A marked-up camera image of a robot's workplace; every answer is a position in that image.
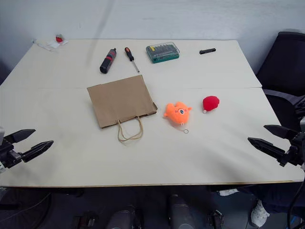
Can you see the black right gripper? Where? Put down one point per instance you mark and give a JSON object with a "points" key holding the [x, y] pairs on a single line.
{"points": [[296, 152]]}

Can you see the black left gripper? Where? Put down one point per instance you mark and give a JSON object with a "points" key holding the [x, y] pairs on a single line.
{"points": [[9, 156]]}

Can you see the brown paper bag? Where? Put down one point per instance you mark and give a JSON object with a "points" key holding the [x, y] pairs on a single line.
{"points": [[121, 101]]}

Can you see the dark trouser leg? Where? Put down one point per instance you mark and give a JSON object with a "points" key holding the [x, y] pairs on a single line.
{"points": [[274, 195]]}

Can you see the dark office chair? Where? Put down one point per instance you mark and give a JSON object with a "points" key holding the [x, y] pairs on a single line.
{"points": [[283, 71]]}

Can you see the red plush toy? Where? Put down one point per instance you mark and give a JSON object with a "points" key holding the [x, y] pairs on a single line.
{"points": [[210, 103]]}

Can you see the white sneaker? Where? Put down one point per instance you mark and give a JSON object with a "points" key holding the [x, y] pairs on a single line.
{"points": [[259, 213]]}

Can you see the black block under table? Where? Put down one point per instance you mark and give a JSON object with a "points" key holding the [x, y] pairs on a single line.
{"points": [[84, 220], [215, 218]]}

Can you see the plastic wrap with red object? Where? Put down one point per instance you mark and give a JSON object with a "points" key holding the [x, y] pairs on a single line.
{"points": [[43, 45]]}

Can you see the orange plush toy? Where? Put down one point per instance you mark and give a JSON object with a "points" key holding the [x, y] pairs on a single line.
{"points": [[178, 114]]}

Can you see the white crumpled paper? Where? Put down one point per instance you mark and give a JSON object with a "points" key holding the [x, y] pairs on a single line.
{"points": [[56, 44]]}

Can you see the small red white packet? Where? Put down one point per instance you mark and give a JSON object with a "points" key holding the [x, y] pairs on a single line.
{"points": [[59, 37]]}

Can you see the black bit holder strip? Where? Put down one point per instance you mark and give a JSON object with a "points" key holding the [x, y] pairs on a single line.
{"points": [[207, 51]]}

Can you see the black electric screwdriver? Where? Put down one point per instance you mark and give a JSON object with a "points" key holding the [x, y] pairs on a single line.
{"points": [[107, 61]]}

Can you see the dark rounded shape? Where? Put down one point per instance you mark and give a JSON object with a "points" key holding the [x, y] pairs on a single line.
{"points": [[179, 212], [121, 219]]}

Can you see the green screwdriver bit case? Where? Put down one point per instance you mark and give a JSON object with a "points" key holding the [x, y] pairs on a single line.
{"points": [[162, 52]]}

